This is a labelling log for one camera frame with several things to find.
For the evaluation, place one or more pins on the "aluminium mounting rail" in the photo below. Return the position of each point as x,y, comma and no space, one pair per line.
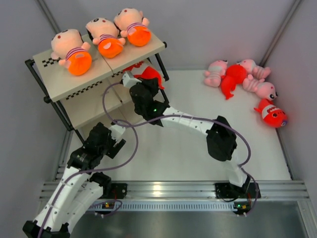
283,190

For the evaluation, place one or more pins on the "pink plush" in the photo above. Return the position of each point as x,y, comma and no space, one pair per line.
263,89
255,70
214,73

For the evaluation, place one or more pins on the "left doll orange pants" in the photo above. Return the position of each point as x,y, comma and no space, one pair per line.
71,51

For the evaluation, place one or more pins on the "beige three-tier shelf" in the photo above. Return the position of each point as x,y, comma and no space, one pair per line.
77,100

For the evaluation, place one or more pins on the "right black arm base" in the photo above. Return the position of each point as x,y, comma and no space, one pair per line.
227,191

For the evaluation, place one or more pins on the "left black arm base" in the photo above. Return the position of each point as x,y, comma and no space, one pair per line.
118,191

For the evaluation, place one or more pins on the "right doll orange pants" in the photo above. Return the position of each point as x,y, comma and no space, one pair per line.
133,26

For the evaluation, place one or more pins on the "white slotted cable duct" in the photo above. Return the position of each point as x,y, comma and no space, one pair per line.
165,206

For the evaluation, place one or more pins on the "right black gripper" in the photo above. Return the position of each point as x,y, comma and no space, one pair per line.
152,84

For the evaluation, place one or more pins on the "red plush fish white face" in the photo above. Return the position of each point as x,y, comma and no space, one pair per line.
271,114

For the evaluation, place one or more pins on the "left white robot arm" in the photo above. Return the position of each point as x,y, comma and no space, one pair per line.
80,185

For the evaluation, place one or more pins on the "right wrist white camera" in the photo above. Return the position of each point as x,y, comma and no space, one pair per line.
128,79

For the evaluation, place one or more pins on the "doll orange pants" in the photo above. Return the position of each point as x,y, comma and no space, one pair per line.
71,51
133,26
104,34

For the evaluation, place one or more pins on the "pink plush top right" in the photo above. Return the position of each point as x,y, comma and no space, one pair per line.
255,70

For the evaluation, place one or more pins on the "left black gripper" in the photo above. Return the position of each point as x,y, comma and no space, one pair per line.
116,147

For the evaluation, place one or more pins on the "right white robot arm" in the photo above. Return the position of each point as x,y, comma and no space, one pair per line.
223,143

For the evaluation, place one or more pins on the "middle doll orange pants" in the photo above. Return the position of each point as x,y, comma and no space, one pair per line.
104,34

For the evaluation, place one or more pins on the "pink plush left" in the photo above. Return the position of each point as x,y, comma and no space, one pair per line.
214,73

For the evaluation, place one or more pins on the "wrist white camera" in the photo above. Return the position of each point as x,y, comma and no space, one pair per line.
117,131
128,79

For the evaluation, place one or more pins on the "pink plush lower right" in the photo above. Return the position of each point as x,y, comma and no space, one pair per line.
263,89

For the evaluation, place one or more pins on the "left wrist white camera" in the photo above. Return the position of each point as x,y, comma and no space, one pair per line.
117,131

